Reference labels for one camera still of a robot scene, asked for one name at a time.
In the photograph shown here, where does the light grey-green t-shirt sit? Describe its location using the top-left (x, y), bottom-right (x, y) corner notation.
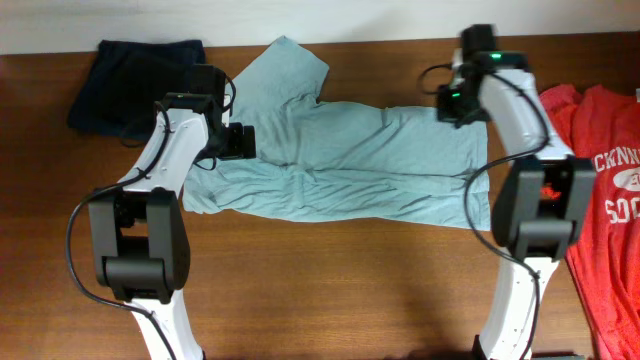
top-left (183, 37), bottom-right (490, 230)

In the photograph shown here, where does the folded navy blue garment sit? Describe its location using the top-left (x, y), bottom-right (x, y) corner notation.
top-left (67, 40), bottom-right (206, 142)

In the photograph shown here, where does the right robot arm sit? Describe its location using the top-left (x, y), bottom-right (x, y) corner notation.
top-left (437, 24), bottom-right (595, 359)

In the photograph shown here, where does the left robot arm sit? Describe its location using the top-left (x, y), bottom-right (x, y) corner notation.
top-left (76, 64), bottom-right (256, 359)

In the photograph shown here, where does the red printed t-shirt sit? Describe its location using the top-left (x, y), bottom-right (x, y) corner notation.
top-left (540, 85), bottom-right (639, 359)

